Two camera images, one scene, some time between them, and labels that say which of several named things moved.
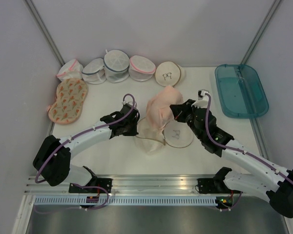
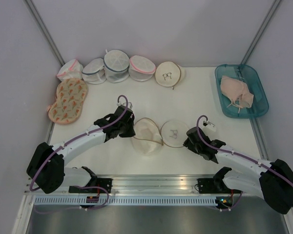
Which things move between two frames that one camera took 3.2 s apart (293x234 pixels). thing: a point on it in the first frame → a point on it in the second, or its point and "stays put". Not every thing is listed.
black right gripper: (179, 110) → (188, 143)
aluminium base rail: (181, 185) stays put
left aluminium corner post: (44, 31) stays put
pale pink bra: (158, 112) → (238, 92)
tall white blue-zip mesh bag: (116, 64) stays put
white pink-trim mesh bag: (72, 69) stays put
